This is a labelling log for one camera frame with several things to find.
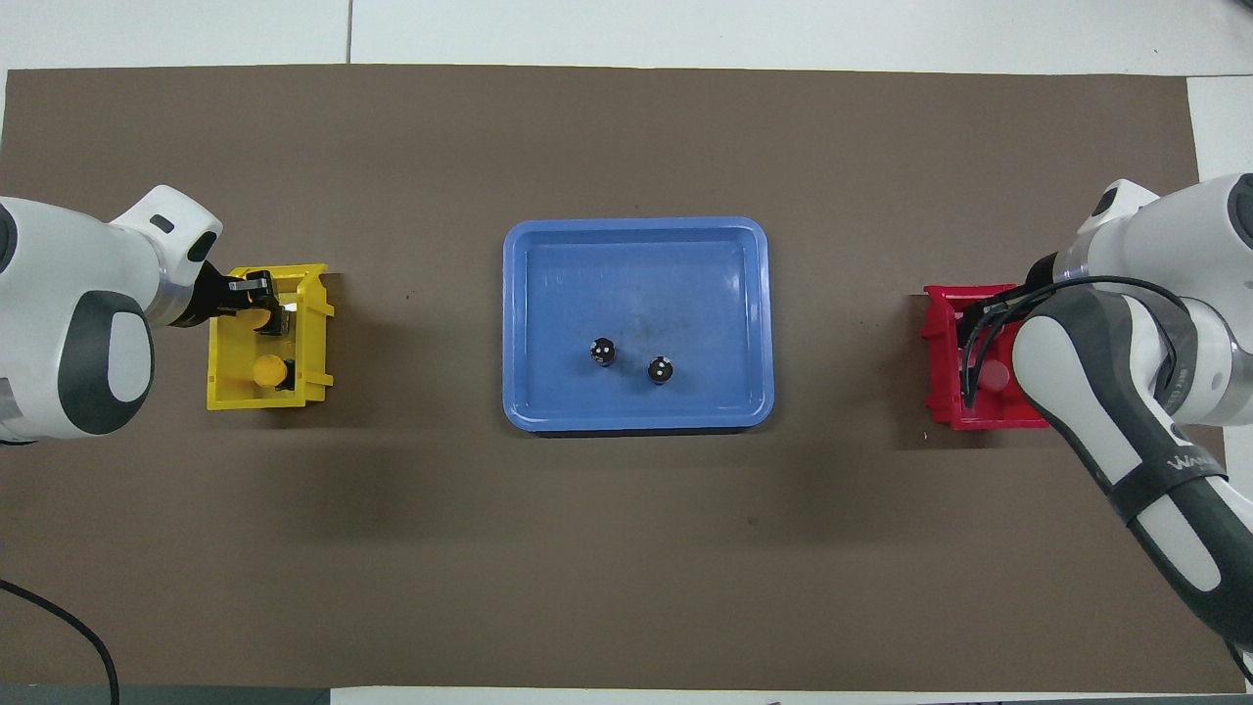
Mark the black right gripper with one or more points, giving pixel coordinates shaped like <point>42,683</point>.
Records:
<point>1040,269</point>

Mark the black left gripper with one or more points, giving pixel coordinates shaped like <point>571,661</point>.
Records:
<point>208,299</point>

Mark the yellow push button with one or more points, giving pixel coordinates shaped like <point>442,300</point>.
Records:
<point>269,370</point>
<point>258,322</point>

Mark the red push button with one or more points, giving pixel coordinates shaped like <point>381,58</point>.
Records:
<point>994,377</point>

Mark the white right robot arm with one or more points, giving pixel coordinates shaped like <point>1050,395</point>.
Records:
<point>1126,441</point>

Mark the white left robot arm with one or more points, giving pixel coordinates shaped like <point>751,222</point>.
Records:
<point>59,294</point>

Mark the blue plastic tray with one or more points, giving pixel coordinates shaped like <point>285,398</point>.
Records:
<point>636,284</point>

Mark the yellow plastic storage bin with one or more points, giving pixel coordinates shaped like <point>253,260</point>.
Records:
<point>235,397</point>

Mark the red plastic storage bin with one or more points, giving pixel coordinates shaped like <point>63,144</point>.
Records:
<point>945,392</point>

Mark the black cylindrical capacitor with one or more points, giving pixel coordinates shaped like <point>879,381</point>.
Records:
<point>661,370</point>
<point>603,351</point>

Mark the brown paper table mat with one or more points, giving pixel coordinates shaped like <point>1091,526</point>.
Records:
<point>626,548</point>

